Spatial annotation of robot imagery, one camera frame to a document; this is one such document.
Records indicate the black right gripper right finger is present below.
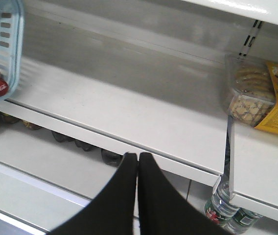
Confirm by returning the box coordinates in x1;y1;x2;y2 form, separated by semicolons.
138;152;229;235

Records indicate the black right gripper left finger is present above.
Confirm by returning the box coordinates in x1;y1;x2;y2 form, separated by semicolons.
48;153;138;235

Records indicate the light blue plastic basket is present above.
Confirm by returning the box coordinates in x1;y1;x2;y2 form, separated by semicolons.
0;0;24;100

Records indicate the clear water bottle green label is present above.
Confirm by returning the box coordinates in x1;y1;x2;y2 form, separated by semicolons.
225;208;263;235
204;181;239;227

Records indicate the white metal store shelving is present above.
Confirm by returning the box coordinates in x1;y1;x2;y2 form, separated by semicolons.
0;0;278;235

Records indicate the clear cookie box yellow label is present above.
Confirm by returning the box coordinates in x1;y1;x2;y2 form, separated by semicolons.
222;54;278;135

